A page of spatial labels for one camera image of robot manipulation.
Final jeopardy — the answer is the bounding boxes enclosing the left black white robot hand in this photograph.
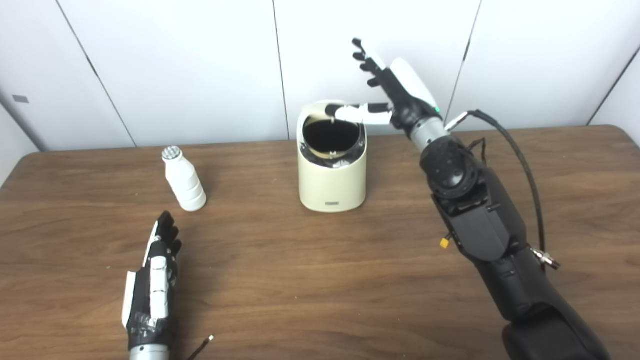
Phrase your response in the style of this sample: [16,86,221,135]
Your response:
[122,210,183,351]

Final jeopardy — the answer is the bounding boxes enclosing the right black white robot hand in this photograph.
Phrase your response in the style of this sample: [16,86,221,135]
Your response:
[325,38,445,141]

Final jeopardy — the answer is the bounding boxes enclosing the round cream bin lid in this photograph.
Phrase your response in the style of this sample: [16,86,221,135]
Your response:
[301,102,337,125]

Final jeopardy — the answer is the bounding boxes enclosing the small white plastic bottle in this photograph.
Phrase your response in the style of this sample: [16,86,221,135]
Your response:
[161,146,207,212]

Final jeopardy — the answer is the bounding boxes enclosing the cream-colored bin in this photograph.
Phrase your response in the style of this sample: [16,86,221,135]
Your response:
[297,100,368,213]

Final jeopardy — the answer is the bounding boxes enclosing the left thin loose wire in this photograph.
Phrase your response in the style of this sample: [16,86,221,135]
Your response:
[187,335,215,360]

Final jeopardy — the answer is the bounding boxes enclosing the right thin black wire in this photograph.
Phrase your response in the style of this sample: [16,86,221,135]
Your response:
[466,137,489,167]

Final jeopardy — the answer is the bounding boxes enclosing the right thick black wrist cable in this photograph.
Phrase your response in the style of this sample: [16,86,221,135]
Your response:
[445,110,561,272]

